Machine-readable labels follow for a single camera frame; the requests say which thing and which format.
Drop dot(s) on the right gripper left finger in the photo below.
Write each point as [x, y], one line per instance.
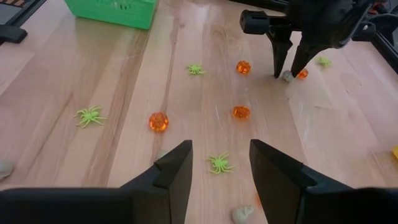
[174, 186]

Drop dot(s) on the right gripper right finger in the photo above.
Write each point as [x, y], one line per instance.
[280, 186]

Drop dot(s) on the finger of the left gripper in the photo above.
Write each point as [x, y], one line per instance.
[303, 56]
[281, 49]

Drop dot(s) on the translucent orange plastic pumpkin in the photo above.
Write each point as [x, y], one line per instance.
[241, 112]
[243, 67]
[158, 121]
[302, 73]

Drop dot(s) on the green plastic spider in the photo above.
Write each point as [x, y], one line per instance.
[89, 115]
[220, 163]
[195, 69]
[324, 61]

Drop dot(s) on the office chair with grey base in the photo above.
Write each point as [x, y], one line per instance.
[384, 23]

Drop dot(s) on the yellow plastic basket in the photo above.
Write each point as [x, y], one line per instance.
[395, 152]

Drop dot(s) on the green plastic basket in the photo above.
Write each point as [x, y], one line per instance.
[115, 12]

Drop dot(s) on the black orange striped mat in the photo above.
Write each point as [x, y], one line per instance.
[9, 2]

